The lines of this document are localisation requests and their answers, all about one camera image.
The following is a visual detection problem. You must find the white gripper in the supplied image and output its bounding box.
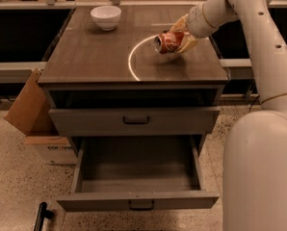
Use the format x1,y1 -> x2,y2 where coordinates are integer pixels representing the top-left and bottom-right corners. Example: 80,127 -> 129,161
170,4 -> 215,54

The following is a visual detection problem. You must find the red coke can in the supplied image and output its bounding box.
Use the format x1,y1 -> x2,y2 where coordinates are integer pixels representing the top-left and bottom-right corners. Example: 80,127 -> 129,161
154,32 -> 184,54

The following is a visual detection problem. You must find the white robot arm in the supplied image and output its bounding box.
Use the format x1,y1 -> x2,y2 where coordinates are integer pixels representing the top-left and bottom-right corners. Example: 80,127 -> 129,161
174,0 -> 287,231

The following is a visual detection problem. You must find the grey drawer cabinet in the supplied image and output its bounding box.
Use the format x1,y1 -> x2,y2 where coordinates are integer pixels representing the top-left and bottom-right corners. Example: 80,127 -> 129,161
37,5 -> 230,212

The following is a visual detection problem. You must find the closed top drawer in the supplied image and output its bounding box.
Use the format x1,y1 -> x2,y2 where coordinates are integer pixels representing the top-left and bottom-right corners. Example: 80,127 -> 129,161
49,107 -> 220,137

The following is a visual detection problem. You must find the open middle drawer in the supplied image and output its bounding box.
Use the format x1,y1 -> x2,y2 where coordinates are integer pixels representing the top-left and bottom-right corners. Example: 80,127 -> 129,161
57,136 -> 220,212

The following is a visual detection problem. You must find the white ceramic bowl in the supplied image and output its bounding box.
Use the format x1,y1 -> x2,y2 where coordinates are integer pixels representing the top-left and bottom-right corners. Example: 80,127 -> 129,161
91,6 -> 121,31

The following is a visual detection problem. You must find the cardboard box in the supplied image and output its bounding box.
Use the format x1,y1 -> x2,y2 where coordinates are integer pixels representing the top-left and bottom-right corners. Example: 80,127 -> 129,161
5,69 -> 77,165

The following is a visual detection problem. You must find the black left base handle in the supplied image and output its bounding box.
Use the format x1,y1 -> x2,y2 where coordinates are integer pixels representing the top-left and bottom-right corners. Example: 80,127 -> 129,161
34,202 -> 54,231

